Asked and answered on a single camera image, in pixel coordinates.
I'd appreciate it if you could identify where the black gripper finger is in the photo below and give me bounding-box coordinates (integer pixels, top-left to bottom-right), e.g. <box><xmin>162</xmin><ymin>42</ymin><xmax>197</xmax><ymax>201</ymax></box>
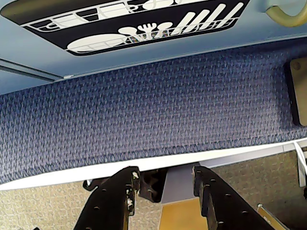
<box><xmin>193</xmin><ymin>165</ymin><xmax>274</xmax><ymax>230</ymax></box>
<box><xmin>73</xmin><ymin>165</ymin><xmax>141</xmax><ymax>230</ymax></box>

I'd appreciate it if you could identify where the black table clamp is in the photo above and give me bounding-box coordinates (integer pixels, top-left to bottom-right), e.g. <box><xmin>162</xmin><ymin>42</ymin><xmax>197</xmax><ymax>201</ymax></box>
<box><xmin>138</xmin><ymin>168</ymin><xmax>166</xmax><ymax>204</ymax></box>

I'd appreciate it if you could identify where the yellow wooden board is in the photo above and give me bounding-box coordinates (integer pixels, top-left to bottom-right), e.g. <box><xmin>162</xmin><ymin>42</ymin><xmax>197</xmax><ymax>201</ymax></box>
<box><xmin>160</xmin><ymin>197</ymin><xmax>206</xmax><ymax>230</ymax></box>

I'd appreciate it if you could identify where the grey square block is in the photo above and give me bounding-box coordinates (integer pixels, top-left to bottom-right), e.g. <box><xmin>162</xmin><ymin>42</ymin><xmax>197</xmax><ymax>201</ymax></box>
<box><xmin>160</xmin><ymin>164</ymin><xmax>200</xmax><ymax>205</ymax></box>

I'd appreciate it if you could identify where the beige panel with dark edge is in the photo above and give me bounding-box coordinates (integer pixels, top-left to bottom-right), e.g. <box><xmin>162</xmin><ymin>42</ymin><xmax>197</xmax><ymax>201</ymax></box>
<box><xmin>283</xmin><ymin>58</ymin><xmax>307</xmax><ymax>127</ymax></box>

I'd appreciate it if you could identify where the blue freezer door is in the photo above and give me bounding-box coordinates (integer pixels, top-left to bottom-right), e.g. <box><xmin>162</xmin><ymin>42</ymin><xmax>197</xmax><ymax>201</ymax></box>
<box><xmin>0</xmin><ymin>62</ymin><xmax>67</xmax><ymax>96</ymax></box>

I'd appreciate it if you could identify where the blue toy kitchen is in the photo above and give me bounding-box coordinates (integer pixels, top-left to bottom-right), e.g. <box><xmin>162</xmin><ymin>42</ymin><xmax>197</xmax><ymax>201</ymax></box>
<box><xmin>0</xmin><ymin>0</ymin><xmax>307</xmax><ymax>96</ymax></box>

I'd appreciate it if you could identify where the blue dishwasher door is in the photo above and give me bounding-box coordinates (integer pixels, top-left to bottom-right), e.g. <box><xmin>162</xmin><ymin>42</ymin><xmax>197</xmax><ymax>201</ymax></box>
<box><xmin>0</xmin><ymin>0</ymin><xmax>307</xmax><ymax>79</ymax></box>

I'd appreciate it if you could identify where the black dishwasher rack sticker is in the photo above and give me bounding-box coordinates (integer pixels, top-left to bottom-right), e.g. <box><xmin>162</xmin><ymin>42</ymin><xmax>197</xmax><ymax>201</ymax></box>
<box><xmin>0</xmin><ymin>0</ymin><xmax>251</xmax><ymax>57</ymax></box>

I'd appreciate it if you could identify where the gold dishwasher door handle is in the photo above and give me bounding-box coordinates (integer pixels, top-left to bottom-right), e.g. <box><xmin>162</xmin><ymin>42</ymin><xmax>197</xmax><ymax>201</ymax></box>
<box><xmin>265</xmin><ymin>0</ymin><xmax>307</xmax><ymax>27</ymax></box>

